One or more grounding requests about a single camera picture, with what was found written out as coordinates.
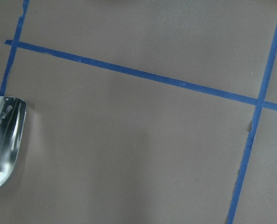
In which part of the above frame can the stainless steel ice scoop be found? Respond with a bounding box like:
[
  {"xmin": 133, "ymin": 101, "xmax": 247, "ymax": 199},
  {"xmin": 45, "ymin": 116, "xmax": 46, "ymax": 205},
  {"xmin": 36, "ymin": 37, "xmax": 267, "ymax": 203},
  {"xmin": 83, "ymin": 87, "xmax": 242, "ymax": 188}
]
[{"xmin": 0, "ymin": 96, "xmax": 27, "ymax": 187}]

